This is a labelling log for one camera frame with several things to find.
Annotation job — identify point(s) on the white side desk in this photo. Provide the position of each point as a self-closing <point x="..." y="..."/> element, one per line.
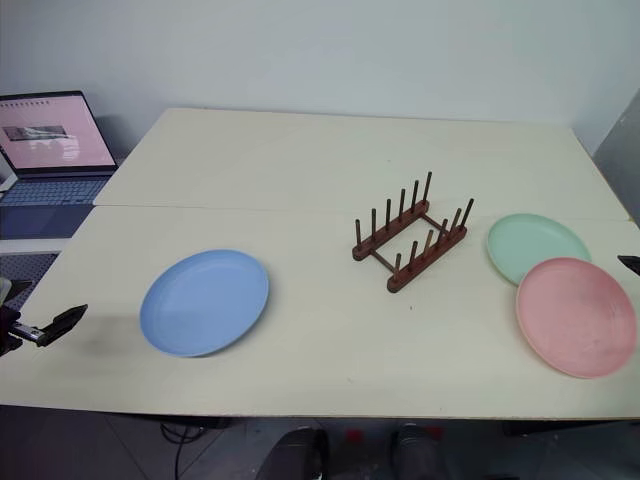
<point x="30" y="246"/>

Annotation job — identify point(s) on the green round plate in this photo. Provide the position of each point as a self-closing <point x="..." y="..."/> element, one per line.
<point x="530" y="242"/>

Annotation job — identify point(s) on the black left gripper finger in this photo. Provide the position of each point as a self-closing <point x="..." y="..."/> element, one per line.
<point x="62" y="322"/>
<point x="20" y="288"/>

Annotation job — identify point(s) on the pink-red round plate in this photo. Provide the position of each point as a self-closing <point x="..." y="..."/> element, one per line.
<point x="575" y="317"/>

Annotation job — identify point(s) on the open grey laptop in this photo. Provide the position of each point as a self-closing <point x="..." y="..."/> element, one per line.
<point x="55" y="150"/>

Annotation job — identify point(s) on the grey panel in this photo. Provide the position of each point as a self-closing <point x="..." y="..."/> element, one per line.
<point x="620" y="165"/>

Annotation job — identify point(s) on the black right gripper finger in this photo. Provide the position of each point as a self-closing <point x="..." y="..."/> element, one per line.
<point x="631" y="264"/>

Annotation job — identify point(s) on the brown wooden dish rack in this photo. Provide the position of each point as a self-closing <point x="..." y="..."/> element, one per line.
<point x="407" y="240"/>

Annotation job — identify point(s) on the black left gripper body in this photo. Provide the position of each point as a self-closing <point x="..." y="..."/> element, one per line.
<point x="12" y="330"/>

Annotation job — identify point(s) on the blue round plate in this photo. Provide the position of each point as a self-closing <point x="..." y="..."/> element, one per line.
<point x="200" y="305"/>

